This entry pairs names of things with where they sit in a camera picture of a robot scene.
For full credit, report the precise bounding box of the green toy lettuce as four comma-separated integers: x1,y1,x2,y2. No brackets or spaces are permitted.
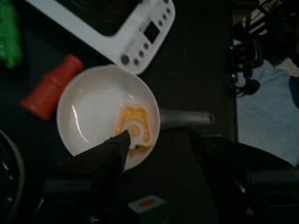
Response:
0,0,23,69

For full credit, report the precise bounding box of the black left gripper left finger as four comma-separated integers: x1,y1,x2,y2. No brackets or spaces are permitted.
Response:
35,129,132,224

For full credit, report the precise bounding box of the red toy ketchup bottle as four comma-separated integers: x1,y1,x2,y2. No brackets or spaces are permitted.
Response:
19,53,85,122

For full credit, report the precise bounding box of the black cable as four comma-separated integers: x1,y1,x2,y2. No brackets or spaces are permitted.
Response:
234,67,261,98

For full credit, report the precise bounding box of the white toy frying pan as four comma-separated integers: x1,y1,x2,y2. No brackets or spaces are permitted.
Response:
55,64,216,172

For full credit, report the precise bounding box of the white toy induction cooktop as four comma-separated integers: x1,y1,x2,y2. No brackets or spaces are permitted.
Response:
23,0,176,75

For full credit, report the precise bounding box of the dark round plate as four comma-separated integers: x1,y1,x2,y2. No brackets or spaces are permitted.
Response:
0,129,26,224

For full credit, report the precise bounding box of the green sushi piece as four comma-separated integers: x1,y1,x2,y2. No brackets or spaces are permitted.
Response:
126,194,170,224

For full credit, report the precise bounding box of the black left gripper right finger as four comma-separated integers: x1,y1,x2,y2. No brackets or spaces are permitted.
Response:
189,126,299,224

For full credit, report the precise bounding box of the toast with fried egg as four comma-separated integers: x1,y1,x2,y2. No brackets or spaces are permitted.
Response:
112,102,153,152

